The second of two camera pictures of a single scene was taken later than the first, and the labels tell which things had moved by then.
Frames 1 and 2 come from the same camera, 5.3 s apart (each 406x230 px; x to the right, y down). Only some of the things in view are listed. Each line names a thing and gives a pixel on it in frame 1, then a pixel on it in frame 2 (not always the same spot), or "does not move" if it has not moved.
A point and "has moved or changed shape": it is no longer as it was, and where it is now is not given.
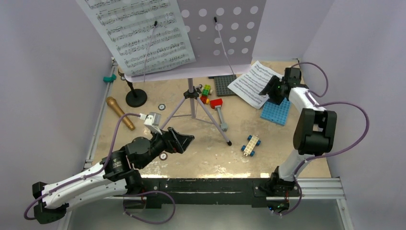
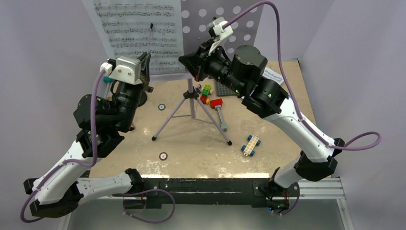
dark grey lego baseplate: x=222 y=83 does not move
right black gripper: x=274 y=81 -> x=197 y=63
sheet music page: x=145 y=35 has moved or changed shape
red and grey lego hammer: x=216 y=104 does not move
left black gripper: x=180 y=141 -> x=144 y=59
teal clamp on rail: x=110 y=79 does not move
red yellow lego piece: x=204 y=99 does not move
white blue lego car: x=249 y=149 does not move
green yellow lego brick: x=206 y=90 does not move
